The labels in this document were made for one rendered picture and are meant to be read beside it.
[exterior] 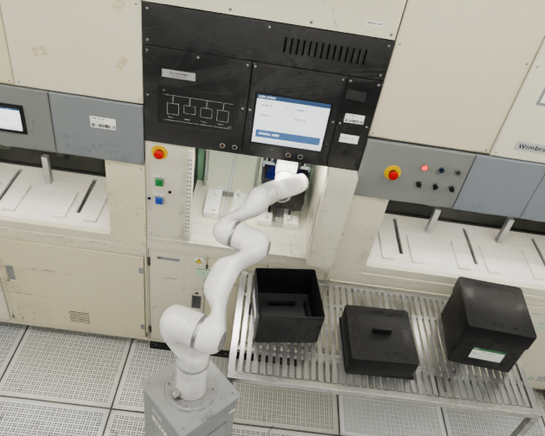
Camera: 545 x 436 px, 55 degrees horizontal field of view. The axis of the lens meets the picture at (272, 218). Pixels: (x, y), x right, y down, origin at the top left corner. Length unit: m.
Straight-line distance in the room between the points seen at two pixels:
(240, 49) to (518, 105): 1.05
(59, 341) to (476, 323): 2.22
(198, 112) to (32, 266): 1.27
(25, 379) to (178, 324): 1.51
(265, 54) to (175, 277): 1.25
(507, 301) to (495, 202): 0.43
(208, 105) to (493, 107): 1.08
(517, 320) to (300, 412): 1.26
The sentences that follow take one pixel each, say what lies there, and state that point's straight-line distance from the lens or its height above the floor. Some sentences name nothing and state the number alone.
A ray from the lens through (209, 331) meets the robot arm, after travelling 1.78.
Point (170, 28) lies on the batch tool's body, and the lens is 1.98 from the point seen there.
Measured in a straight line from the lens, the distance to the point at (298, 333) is 2.27.
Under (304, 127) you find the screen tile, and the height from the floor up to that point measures 1.57.
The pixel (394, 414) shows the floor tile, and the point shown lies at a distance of 3.18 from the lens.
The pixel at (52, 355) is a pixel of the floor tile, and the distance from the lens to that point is 3.24.
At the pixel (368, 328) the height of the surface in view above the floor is 0.86.
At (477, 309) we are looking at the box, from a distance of 2.40.
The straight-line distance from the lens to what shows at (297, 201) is 2.60.
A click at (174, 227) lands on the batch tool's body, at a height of 0.94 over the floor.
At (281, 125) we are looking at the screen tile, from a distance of 2.08.
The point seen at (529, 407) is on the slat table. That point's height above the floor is 0.76.
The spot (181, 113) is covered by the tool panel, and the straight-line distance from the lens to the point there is 2.11.
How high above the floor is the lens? 2.59
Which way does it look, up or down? 40 degrees down
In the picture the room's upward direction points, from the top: 10 degrees clockwise
